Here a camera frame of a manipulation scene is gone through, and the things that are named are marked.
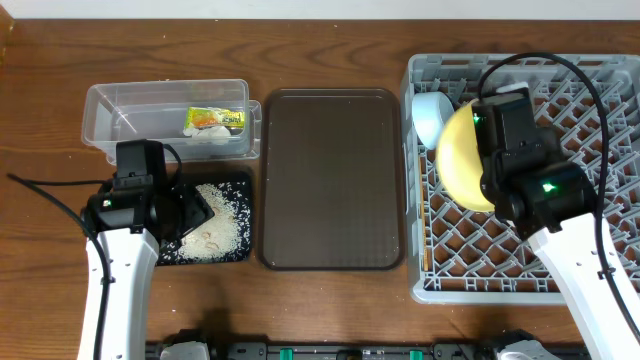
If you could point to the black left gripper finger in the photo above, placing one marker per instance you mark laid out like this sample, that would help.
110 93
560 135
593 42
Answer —
170 239
194 209

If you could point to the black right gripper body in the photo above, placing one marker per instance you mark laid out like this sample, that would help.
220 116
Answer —
488 181

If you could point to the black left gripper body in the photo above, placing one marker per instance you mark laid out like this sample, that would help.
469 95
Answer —
171 204

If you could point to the white tissue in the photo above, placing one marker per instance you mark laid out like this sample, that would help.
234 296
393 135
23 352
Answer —
207 132

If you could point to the yellow plate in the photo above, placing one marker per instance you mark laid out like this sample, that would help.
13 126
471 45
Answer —
458 161

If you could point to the green orange snack wrapper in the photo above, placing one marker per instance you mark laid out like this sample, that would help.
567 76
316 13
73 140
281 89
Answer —
205 117

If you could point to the wooden chopstick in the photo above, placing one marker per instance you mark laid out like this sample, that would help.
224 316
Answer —
425 224

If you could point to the light blue bowl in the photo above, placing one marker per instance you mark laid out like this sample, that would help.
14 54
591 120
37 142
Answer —
430 112

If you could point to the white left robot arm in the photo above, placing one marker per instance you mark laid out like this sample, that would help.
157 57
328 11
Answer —
121 267

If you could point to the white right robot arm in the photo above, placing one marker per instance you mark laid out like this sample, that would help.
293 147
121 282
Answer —
591 279

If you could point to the black waste tray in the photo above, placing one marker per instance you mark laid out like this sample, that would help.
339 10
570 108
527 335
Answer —
170 257

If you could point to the clear plastic waste bin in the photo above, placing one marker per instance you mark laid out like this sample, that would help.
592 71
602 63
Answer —
158 111

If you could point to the grey dishwasher rack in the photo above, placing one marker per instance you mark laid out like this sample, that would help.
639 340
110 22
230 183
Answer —
592 103

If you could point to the pile of rice scraps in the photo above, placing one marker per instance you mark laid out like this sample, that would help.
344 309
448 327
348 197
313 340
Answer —
226 236

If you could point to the dark brown serving tray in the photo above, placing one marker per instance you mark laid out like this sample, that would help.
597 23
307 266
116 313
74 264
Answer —
332 176

